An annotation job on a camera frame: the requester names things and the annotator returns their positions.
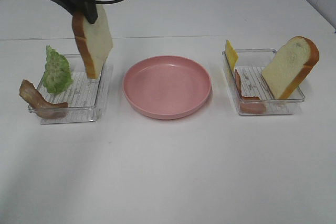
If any bread slice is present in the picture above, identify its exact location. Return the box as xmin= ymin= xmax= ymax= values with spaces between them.
xmin=72 ymin=4 xmax=113 ymax=79
xmin=261 ymin=36 xmax=319 ymax=100

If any green lettuce leaf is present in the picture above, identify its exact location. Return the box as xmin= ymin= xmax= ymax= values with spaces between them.
xmin=42 ymin=45 xmax=73 ymax=94

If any bacon strip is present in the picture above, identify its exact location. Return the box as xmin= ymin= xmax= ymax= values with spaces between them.
xmin=19 ymin=79 xmax=68 ymax=119
xmin=235 ymin=69 xmax=266 ymax=115

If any yellow cheese slice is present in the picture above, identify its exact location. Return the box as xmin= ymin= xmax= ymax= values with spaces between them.
xmin=224 ymin=40 xmax=238 ymax=80

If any clear left plastic tray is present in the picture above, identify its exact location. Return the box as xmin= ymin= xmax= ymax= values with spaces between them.
xmin=28 ymin=55 xmax=113 ymax=124

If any clear plastic tray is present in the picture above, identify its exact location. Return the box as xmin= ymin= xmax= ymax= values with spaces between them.
xmin=28 ymin=55 xmax=113 ymax=124
xmin=222 ymin=49 xmax=305 ymax=115

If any pink round plate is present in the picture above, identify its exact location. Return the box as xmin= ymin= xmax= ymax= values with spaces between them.
xmin=122 ymin=56 xmax=212 ymax=120

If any clear right plastic tray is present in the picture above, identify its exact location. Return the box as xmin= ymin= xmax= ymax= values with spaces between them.
xmin=222 ymin=49 xmax=305 ymax=115

